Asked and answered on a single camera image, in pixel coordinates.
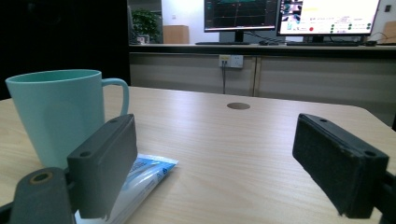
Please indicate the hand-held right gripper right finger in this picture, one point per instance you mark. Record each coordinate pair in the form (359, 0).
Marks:
(339, 165)

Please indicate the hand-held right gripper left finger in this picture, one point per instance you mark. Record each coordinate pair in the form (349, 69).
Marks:
(102, 168)

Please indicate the blue and white toothpaste tube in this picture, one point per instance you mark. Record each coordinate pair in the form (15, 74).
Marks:
(151, 175)

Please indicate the teal cup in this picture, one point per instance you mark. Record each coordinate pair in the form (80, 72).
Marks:
(56, 118)

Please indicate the black keyboard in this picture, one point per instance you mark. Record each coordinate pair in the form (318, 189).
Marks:
(222, 43)
(322, 44)

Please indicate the black curtain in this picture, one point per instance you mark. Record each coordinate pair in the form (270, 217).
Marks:
(62, 34)

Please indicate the computer monitor with bright screen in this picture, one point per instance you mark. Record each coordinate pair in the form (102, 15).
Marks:
(330, 15)

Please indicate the green potted plant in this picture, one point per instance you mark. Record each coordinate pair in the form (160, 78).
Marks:
(145, 23)

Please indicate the brown cardboard box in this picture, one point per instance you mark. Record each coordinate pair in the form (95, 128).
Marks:
(176, 34)

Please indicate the computer monitor with dark screen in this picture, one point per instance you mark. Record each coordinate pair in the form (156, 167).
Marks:
(239, 14)

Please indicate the white wall socket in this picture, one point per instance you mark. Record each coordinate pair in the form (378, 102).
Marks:
(232, 61)

